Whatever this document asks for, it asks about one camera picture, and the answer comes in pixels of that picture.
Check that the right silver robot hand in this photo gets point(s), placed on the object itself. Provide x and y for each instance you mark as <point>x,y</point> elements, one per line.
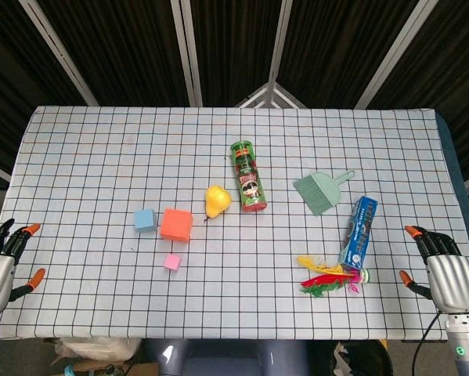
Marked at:
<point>453,282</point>

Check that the blue foam cube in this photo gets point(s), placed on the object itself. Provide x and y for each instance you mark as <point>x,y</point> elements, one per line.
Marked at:
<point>145,221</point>

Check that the small pink foam cube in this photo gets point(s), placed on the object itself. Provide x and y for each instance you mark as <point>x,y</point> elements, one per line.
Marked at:
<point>172,262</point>

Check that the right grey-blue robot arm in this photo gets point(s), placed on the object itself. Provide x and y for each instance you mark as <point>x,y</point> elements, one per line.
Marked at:
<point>467,348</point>

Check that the mint green hand brush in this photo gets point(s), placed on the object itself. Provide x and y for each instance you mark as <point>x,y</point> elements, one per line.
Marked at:
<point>322,192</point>

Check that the long blue cardboard box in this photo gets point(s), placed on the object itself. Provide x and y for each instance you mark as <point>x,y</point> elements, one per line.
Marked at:
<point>358,233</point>

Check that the black bag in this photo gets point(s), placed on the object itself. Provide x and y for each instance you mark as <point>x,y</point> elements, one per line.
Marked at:
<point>363,360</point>

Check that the white plastic bag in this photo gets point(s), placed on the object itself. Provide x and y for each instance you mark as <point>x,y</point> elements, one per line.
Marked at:
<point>101,348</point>

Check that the colourful feather shuttlecock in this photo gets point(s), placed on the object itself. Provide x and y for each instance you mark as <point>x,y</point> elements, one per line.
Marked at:
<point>324,280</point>

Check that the white grid-pattern tablecloth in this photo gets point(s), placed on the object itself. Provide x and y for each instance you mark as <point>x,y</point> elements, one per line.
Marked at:
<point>101,156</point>

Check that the brown cardboard box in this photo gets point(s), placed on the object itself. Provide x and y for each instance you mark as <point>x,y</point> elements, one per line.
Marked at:
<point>140,370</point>

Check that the large orange foam cube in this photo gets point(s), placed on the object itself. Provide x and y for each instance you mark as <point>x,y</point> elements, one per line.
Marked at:
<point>175,225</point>

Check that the black curtain panel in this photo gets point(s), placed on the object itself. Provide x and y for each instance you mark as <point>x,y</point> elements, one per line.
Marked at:
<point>336,47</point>
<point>461,58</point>
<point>7,78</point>
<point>234,47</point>
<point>120,51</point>

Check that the green Pringles chips can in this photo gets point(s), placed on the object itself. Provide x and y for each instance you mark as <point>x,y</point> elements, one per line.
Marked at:
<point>248,176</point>

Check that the yellow toy pear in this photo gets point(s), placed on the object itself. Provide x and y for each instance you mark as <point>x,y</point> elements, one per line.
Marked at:
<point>217,200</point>

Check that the grey-blue robot torso base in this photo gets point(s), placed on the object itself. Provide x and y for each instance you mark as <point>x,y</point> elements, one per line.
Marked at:
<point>218,358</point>

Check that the white triangular frame foot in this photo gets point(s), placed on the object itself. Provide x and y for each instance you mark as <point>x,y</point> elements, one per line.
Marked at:
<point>253,95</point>

